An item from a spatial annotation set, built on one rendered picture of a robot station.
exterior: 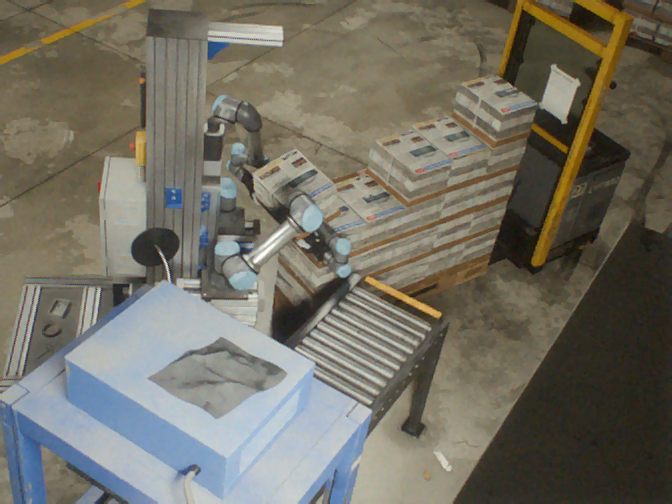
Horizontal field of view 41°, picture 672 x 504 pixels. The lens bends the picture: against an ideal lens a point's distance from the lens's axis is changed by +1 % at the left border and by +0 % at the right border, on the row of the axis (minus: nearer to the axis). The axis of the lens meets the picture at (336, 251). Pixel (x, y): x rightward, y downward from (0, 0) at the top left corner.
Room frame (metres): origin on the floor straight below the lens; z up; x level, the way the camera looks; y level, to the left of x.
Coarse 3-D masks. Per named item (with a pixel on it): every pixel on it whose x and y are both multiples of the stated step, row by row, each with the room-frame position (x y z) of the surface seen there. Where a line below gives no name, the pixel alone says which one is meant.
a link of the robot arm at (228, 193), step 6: (222, 180) 3.76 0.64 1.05; (228, 180) 3.77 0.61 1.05; (222, 186) 3.71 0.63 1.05; (228, 186) 3.72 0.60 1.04; (234, 186) 3.74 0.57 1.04; (222, 192) 3.68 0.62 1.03; (228, 192) 3.69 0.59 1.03; (234, 192) 3.71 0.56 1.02; (222, 198) 3.68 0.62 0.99; (228, 198) 3.69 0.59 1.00; (234, 198) 3.71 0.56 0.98; (222, 204) 3.68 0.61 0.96; (228, 204) 3.69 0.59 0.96; (234, 204) 3.72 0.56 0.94; (222, 210) 3.68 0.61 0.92; (228, 210) 3.69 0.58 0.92
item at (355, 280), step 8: (352, 280) 3.45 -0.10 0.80; (360, 280) 3.46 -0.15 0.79; (344, 288) 3.38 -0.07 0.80; (352, 288) 3.39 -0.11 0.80; (336, 296) 3.31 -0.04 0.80; (344, 296) 3.32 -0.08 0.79; (328, 304) 3.24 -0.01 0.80; (336, 304) 3.25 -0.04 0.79; (320, 312) 3.17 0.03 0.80; (328, 312) 3.19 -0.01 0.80; (312, 320) 3.11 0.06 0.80; (320, 320) 3.12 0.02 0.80; (304, 328) 3.05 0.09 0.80; (296, 336) 2.99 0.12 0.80; (304, 336) 3.00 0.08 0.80; (288, 344) 2.93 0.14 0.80; (296, 344) 2.94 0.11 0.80
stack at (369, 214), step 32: (352, 192) 4.16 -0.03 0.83; (384, 192) 4.21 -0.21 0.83; (352, 224) 3.87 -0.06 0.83; (384, 224) 4.01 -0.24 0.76; (416, 224) 4.17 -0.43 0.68; (448, 224) 4.35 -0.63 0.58; (288, 256) 3.92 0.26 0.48; (384, 256) 4.03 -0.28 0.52; (416, 256) 4.21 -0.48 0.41; (448, 256) 4.40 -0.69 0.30; (288, 288) 3.90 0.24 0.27; (320, 288) 3.74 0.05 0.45; (416, 288) 4.26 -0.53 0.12; (288, 320) 3.86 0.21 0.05
